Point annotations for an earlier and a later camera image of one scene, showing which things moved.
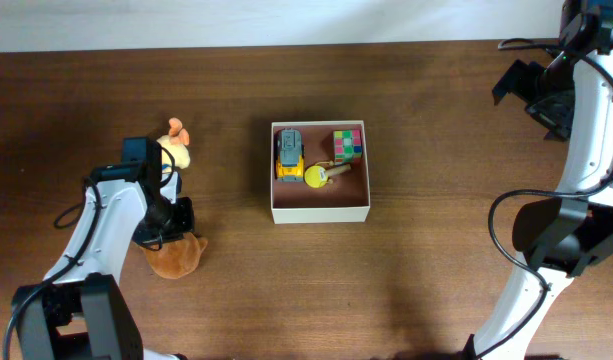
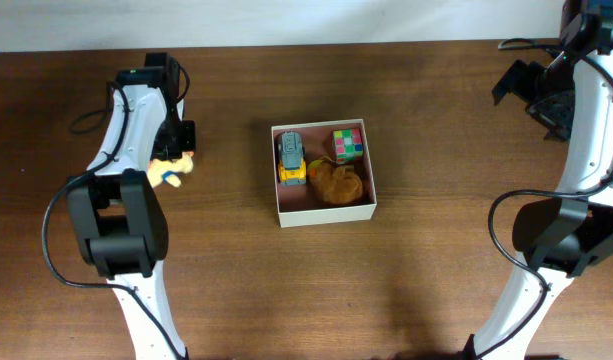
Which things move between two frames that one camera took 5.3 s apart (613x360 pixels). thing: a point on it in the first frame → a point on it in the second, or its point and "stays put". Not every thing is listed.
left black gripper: [144, 234] → [173, 153]
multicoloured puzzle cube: [348, 146] stays put
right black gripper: [518, 80] stays put
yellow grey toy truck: [289, 155] stays put
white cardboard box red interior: [343, 198] stays put
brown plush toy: [177, 257] → [339, 186]
